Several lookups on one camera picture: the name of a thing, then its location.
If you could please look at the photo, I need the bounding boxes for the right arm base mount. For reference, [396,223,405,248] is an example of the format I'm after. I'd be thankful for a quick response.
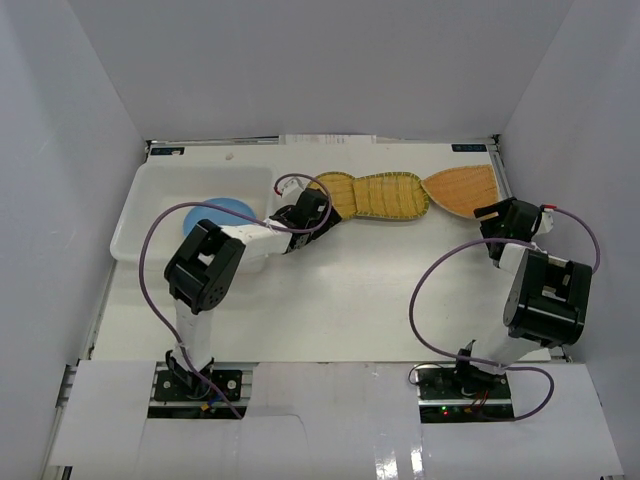
[407,363,515,425]

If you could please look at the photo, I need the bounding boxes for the blue label sticker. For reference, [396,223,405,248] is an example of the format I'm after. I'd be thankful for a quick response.
[149,146,185,156]
[451,143,487,153]

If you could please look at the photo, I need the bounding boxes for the yellow woven tray green rim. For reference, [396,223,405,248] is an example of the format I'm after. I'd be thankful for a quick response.
[353,172,429,221]

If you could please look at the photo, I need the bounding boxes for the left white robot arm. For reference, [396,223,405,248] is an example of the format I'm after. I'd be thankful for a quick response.
[164,188,342,399]

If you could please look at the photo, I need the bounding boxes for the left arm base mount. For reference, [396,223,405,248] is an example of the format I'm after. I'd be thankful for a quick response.
[148,351,247,420]

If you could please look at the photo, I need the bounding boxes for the round yellow woven tray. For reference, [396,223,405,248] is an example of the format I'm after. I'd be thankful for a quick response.
[317,172,357,220]

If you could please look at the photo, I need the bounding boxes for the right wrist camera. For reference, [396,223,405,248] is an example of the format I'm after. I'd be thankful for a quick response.
[532,205,555,236]

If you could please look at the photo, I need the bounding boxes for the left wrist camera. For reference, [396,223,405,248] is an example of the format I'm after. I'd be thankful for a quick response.
[274,177,305,205]

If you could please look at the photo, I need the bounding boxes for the left blue label sticker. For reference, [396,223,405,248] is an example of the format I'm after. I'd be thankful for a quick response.
[149,146,185,156]

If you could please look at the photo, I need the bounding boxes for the orange woven fan tray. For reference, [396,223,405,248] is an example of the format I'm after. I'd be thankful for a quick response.
[422,165,499,219]

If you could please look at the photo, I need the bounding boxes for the blue round plate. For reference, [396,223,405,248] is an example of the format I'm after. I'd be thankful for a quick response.
[182,197,257,237]

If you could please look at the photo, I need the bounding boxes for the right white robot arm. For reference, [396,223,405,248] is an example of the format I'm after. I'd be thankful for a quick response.
[451,197,601,399]

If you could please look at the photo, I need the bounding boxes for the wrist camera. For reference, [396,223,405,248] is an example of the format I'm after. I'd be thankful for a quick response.
[532,205,555,236]
[274,177,305,205]

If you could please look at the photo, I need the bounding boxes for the papers at back edge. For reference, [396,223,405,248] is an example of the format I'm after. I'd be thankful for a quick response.
[279,134,377,145]

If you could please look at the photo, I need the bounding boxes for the right blue label sticker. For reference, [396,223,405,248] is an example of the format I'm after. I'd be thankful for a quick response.
[451,143,487,153]

